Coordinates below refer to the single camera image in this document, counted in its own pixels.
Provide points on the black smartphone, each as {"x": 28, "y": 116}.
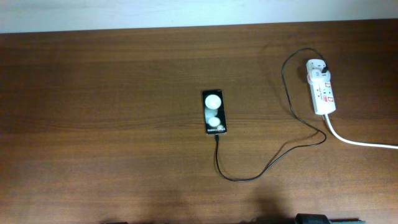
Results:
{"x": 214, "y": 112}

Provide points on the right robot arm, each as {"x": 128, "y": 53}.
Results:
{"x": 303, "y": 218}

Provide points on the white usb charger adapter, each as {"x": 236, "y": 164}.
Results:
{"x": 317, "y": 76}

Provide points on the black usb plug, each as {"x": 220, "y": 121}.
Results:
{"x": 325, "y": 69}

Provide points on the white power strip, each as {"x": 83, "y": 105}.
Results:
{"x": 322, "y": 93}

